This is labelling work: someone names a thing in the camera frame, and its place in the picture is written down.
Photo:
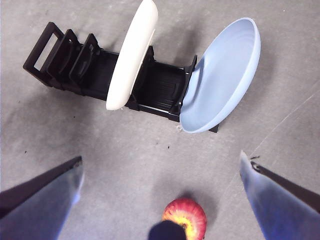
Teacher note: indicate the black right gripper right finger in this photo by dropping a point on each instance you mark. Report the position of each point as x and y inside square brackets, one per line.
[282, 207]

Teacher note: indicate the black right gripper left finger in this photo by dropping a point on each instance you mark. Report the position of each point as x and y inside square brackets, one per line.
[42, 210]

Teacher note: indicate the red yellow apple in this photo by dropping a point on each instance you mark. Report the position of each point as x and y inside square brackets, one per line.
[187, 212]

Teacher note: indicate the blue round plate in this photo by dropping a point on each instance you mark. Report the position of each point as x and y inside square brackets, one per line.
[220, 80]

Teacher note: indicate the black plate rack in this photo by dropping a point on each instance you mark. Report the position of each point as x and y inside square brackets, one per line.
[160, 82]

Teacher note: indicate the cream white round plate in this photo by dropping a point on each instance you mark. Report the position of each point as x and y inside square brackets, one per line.
[132, 55]

